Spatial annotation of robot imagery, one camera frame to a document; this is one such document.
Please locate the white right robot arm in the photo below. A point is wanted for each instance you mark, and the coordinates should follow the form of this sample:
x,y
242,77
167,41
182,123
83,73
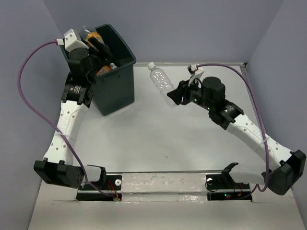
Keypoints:
x,y
283,166

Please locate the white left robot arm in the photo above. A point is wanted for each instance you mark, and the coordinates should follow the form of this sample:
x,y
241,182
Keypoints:
x,y
61,165

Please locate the clear ribbed plastic bottle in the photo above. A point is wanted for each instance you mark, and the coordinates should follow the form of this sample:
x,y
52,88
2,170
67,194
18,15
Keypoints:
x,y
162,83

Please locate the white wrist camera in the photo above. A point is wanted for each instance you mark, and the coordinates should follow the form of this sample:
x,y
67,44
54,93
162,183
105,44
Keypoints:
x,y
71,41
196,71

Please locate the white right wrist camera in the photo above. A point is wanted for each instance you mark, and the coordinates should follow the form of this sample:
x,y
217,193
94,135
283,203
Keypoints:
x,y
196,71

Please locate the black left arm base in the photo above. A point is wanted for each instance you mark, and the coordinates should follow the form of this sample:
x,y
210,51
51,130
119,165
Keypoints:
x,y
106,191

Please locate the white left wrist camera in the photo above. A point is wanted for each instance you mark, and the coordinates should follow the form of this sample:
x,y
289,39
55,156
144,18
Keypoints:
x,y
71,41

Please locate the dark green plastic bin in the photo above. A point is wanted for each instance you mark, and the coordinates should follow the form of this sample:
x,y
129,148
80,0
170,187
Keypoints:
x,y
113,90

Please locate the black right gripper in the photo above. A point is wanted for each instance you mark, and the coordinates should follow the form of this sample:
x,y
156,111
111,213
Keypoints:
x,y
183,90

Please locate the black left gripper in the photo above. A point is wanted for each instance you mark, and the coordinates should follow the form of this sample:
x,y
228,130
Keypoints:
x,y
104,50

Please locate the clear bottle printed label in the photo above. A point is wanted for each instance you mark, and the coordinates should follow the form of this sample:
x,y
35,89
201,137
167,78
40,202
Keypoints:
x,y
106,69

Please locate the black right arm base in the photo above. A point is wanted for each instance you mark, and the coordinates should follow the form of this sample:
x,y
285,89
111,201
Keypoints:
x,y
221,187

